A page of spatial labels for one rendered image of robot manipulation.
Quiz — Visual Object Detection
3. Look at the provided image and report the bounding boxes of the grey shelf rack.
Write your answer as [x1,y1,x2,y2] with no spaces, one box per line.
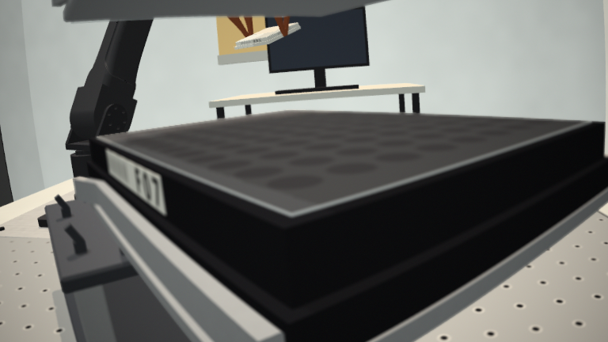
[51,0,608,342]

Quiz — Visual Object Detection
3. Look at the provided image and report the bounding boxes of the black microplate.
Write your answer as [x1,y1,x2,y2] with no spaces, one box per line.
[87,110,608,342]

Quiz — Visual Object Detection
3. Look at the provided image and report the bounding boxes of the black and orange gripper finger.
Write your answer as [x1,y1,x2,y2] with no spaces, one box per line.
[229,17,253,37]
[275,16,290,36]

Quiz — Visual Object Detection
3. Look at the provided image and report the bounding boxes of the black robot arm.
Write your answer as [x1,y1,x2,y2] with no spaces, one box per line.
[65,20,153,178]

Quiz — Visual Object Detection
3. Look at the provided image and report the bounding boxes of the white microplate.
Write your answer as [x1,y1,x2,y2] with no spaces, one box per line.
[234,23,301,50]

